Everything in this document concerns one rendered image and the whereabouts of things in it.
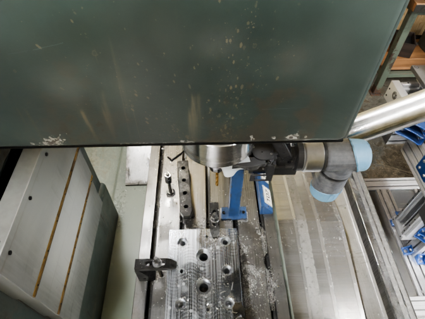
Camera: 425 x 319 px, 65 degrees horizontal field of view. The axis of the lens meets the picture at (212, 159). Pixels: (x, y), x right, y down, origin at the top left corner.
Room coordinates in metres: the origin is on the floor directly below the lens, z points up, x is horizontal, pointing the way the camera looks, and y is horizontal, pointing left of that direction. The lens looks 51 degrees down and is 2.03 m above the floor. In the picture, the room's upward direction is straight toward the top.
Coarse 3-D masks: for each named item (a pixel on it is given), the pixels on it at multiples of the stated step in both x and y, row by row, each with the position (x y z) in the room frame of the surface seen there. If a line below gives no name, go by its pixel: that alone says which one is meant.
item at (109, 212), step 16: (0, 160) 0.46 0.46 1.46; (16, 160) 0.58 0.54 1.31; (0, 176) 0.50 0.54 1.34; (96, 176) 0.80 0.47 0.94; (0, 192) 0.47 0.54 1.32; (112, 208) 0.77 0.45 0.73; (112, 224) 0.71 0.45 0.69; (96, 240) 0.56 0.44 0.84; (112, 240) 0.66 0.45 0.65; (96, 256) 0.51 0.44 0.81; (96, 272) 0.47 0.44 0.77; (96, 288) 0.42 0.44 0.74; (0, 304) 0.21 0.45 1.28; (16, 304) 0.23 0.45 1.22; (96, 304) 0.37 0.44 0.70
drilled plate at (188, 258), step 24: (192, 240) 0.49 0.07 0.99; (216, 240) 0.49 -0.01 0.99; (192, 264) 0.41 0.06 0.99; (216, 264) 0.41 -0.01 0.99; (168, 288) 0.34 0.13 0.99; (192, 288) 0.34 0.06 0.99; (216, 288) 0.34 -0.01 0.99; (240, 288) 0.34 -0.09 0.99; (168, 312) 0.27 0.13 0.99; (192, 312) 0.27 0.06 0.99; (216, 312) 0.27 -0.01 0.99
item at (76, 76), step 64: (0, 0) 0.35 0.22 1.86; (64, 0) 0.35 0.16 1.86; (128, 0) 0.35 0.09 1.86; (192, 0) 0.36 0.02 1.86; (256, 0) 0.36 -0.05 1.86; (320, 0) 0.36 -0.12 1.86; (384, 0) 0.36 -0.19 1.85; (0, 64) 0.35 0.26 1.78; (64, 64) 0.35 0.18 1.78; (128, 64) 0.35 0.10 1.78; (192, 64) 0.36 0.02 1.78; (256, 64) 0.36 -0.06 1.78; (320, 64) 0.36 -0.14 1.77; (0, 128) 0.35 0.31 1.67; (64, 128) 0.35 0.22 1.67; (128, 128) 0.35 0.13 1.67; (192, 128) 0.36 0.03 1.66; (256, 128) 0.36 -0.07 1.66; (320, 128) 0.36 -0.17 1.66
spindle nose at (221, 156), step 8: (224, 144) 0.40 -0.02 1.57; (232, 144) 0.41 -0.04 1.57; (240, 144) 0.41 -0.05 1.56; (248, 144) 0.43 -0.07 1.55; (192, 152) 0.42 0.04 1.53; (200, 152) 0.41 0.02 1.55; (208, 152) 0.40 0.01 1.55; (216, 152) 0.40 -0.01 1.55; (224, 152) 0.40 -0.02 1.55; (232, 152) 0.41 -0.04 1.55; (240, 152) 0.41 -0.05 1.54; (248, 152) 0.43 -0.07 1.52; (200, 160) 0.41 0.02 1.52; (208, 160) 0.40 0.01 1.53; (216, 160) 0.40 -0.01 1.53; (224, 160) 0.40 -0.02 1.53; (232, 160) 0.41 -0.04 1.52; (240, 160) 0.42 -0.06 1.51
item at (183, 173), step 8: (184, 160) 0.86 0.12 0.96; (184, 168) 0.83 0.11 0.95; (184, 176) 0.78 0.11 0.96; (184, 184) 0.74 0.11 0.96; (184, 192) 0.71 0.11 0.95; (184, 200) 0.67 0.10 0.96; (184, 208) 0.63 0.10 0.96; (192, 208) 0.65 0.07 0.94; (184, 216) 0.60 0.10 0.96; (192, 216) 0.63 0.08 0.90
